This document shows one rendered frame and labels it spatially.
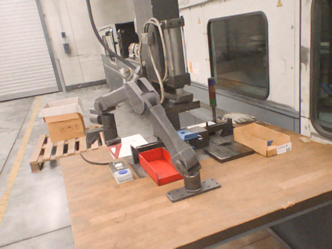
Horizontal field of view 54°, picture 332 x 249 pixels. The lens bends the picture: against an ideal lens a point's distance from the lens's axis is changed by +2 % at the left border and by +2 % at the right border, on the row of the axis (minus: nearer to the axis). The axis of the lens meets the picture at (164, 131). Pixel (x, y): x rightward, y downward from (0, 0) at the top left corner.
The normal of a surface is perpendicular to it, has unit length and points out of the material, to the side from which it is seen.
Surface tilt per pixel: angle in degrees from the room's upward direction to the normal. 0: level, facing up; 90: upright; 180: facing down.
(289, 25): 90
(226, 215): 0
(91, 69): 90
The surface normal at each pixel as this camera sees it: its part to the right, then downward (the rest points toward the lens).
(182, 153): 0.53, -0.46
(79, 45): 0.30, 0.25
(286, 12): -0.94, 0.22
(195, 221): -0.14, -0.94
